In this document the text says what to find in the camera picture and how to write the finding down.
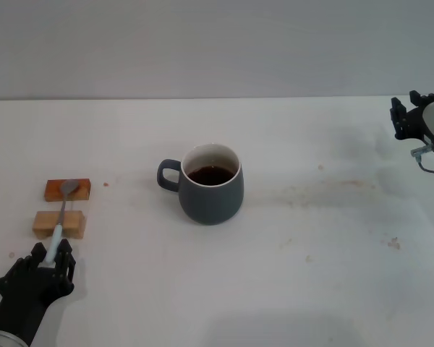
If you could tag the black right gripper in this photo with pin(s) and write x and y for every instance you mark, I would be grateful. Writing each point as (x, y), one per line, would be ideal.
(414, 123)

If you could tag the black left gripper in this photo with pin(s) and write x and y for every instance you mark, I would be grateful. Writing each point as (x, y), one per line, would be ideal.
(25, 296)

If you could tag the grey ceramic mug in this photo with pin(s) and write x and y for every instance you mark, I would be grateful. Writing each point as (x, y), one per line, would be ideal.
(211, 204)

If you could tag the light notched wooden block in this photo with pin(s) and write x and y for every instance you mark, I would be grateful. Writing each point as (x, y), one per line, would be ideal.
(74, 222)

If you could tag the dark orange wooden block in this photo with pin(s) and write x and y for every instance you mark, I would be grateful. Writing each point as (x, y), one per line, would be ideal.
(83, 189)

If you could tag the dark coffee liquid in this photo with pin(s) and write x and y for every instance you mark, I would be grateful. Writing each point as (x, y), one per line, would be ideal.
(211, 176)

